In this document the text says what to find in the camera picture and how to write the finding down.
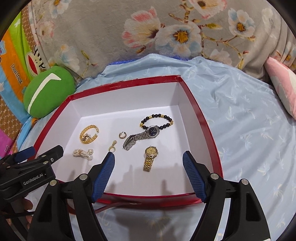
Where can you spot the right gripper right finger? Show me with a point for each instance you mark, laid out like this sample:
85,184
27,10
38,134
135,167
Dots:
246,219

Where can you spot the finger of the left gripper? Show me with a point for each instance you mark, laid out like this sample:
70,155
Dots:
18,157
40,162

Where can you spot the gold chain bangle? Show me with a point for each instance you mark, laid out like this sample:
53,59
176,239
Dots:
89,134

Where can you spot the gold pendant earring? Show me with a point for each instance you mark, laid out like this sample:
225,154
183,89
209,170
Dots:
112,147

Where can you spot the gold wristwatch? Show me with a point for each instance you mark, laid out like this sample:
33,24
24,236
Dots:
150,153

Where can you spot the red box with strap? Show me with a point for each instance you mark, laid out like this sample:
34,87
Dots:
129,106

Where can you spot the silver blue-dial wristwatch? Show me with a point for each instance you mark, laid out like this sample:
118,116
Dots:
149,132

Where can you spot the green round plush cushion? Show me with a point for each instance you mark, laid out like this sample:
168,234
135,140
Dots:
47,91

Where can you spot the colourful monkey cartoon sheet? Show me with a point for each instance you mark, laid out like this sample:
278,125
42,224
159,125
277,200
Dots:
20,63

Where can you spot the grey floral blanket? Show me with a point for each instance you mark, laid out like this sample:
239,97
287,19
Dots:
86,36

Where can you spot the blue fuzzy fabric edge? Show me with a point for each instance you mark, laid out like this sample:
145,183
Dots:
153,56

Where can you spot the pink cartoon pillow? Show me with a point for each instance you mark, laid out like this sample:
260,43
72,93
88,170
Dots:
283,80

